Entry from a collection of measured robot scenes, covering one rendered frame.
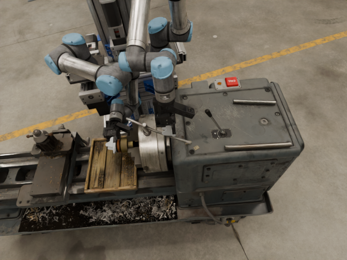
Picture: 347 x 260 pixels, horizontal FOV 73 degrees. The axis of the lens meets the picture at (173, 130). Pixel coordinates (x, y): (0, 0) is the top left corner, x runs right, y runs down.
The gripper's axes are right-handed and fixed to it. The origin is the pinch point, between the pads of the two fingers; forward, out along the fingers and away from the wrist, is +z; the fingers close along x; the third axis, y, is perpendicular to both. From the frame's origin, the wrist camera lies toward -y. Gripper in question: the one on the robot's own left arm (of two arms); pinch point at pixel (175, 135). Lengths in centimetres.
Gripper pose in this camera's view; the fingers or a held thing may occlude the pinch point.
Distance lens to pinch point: 102.4
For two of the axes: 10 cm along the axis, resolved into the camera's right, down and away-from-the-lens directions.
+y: -10.0, 0.9, 0.2
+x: 0.5, 6.7, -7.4
